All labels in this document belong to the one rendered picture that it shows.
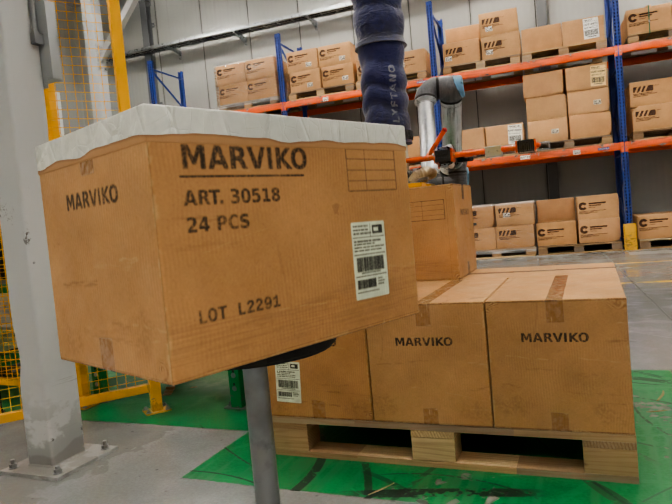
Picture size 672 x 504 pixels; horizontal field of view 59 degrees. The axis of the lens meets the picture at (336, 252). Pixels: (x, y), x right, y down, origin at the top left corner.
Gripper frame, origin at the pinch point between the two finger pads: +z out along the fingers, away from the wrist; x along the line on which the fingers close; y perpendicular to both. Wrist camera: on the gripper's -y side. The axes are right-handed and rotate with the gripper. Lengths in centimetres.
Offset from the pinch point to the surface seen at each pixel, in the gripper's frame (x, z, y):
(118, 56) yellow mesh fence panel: 60, 40, 141
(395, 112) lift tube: 21.2, 7.6, 21.1
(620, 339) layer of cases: -65, 83, -59
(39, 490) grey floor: -108, 120, 129
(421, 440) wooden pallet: -99, 81, 3
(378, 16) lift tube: 63, 11, 24
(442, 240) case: -36.5, 19.8, 2.4
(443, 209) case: -23.6, 19.9, 0.9
